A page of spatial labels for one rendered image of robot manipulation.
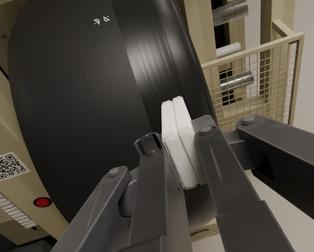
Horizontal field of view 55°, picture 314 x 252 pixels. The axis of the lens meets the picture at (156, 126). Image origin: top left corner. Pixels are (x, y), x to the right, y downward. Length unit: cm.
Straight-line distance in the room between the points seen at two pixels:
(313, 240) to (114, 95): 154
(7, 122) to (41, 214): 33
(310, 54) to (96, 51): 249
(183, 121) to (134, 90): 29
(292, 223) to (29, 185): 142
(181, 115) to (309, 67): 256
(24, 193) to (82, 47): 45
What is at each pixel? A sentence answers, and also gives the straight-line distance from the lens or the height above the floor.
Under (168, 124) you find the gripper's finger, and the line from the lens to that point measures 16.
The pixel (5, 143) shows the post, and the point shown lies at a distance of 69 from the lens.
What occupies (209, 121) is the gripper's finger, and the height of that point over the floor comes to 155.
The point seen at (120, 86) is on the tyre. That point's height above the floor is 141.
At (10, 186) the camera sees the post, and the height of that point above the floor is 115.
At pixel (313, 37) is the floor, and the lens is 305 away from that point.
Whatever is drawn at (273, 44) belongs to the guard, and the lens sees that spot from 120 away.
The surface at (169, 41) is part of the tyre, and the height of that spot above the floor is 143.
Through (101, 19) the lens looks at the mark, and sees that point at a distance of 49.
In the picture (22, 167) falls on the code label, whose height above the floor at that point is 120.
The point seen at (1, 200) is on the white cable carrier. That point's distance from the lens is 86.
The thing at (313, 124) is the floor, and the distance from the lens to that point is 227.
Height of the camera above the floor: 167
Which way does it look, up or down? 45 degrees down
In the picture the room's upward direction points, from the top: 19 degrees counter-clockwise
